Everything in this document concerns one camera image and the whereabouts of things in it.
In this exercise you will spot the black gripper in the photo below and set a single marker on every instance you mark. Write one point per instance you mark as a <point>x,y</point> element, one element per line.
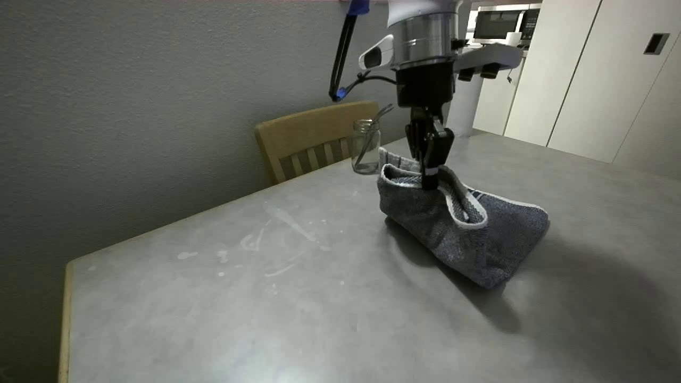
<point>424,86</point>

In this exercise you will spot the blue grey striped towel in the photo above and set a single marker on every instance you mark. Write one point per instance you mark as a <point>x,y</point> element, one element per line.
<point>460,226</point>

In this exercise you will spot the clear glass bottle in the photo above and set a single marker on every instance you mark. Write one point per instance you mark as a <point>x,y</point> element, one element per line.
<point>383,112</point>

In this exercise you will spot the clear glass jar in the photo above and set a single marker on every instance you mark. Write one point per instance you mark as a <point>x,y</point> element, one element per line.
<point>364,159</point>

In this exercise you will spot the white counter cabinet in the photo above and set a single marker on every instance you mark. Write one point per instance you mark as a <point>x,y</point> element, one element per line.
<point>500,98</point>

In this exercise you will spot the wooden slat-back chair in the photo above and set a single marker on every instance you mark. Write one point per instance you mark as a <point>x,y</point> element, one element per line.
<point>311,130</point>

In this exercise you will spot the white microwave oven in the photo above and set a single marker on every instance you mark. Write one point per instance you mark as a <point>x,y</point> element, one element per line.
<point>507,21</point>

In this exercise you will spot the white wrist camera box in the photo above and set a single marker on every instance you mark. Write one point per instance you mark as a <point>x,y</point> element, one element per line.
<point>489,56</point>

